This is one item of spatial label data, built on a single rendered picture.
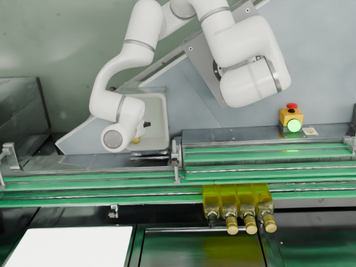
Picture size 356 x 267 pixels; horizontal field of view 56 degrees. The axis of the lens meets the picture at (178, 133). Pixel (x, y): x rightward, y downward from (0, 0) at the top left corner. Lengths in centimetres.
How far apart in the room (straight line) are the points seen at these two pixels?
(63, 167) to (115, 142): 54
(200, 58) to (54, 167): 71
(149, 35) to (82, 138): 66
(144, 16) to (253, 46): 28
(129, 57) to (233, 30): 27
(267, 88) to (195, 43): 37
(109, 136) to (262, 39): 45
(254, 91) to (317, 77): 54
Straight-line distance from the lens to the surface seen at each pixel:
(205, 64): 114
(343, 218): 145
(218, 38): 87
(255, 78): 83
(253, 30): 86
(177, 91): 128
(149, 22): 90
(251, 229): 108
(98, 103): 86
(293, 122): 127
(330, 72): 135
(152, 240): 124
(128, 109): 85
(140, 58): 87
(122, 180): 126
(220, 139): 124
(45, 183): 135
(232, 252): 119
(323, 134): 132
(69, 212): 151
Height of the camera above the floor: 196
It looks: 64 degrees down
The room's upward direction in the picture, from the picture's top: 175 degrees counter-clockwise
